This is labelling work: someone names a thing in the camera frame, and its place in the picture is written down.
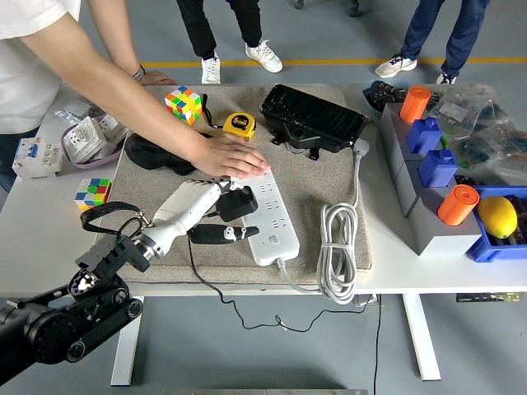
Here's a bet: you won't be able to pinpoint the black plug with cord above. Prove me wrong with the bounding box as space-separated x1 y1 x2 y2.
187 185 374 333

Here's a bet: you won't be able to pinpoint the white circuit breaker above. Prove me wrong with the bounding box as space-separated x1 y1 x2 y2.
11 137 63 181

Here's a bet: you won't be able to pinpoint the orange cylinder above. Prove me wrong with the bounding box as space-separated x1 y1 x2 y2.
436 184 480 226
399 85 431 123

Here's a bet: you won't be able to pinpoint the black rectangular device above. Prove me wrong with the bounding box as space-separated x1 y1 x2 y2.
259 84 370 161

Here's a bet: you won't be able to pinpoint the clear bags of parts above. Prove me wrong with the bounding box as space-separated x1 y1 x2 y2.
427 83 527 186

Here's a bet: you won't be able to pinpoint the white power strip cord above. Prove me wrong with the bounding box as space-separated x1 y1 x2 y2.
277 137 371 306

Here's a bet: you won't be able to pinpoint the white power strip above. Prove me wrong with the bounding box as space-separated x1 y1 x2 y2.
240 172 301 267

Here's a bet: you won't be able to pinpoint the white table leg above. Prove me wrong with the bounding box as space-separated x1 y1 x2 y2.
402 294 441 382
110 295 144 387

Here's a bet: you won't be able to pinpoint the grey block holder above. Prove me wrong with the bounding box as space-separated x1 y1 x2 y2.
378 101 483 257

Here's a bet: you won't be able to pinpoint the person in white shirt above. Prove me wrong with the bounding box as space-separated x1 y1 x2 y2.
0 0 112 194

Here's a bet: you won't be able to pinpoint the thin black hanging cable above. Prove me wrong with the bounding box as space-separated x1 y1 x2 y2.
372 294 382 395

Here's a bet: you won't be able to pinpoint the person in blue trousers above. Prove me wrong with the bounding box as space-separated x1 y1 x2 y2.
374 0 493 86

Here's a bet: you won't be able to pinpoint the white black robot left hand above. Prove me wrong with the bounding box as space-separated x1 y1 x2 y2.
150 177 261 251

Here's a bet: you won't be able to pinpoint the blue bowl with parts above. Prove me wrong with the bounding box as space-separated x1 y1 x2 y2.
361 77 413 116

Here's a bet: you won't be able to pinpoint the person's right hand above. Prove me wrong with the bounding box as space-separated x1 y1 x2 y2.
191 133 272 180

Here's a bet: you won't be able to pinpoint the blue plastic bin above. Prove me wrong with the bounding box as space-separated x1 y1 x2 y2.
465 184 527 263

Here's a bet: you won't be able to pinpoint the black table control panel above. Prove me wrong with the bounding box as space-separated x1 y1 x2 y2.
455 292 520 304

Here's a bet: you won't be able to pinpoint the small colourful puzzle cube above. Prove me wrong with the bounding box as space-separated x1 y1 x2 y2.
75 177 113 213

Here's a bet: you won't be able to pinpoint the person's left hand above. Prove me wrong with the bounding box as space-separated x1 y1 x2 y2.
142 69 179 87

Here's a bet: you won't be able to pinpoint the black wrist strap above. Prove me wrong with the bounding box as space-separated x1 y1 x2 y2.
200 93 219 129

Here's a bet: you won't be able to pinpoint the blue block with knob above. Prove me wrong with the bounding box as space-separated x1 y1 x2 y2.
417 149 458 188
406 117 442 156

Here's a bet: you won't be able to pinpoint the black cloth pouch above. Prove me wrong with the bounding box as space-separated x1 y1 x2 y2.
124 130 215 176

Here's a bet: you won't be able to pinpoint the grey box under table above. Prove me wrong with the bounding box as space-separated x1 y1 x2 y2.
352 294 382 308

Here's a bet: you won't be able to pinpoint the person in black trousers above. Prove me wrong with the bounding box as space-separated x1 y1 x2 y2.
176 0 284 86

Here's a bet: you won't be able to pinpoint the yellow lemon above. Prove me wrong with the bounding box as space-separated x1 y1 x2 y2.
477 196 519 239

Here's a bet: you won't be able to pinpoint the large colourful puzzle cube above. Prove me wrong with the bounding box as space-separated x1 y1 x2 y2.
163 85 203 127

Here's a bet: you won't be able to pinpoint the thick yellow tape measure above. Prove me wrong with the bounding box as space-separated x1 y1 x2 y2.
222 111 257 143

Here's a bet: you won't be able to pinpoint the grey-brown mat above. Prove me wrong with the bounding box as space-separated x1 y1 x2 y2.
91 83 374 286

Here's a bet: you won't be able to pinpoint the white wall socket panel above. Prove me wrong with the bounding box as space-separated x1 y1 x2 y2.
63 116 106 164
98 114 127 143

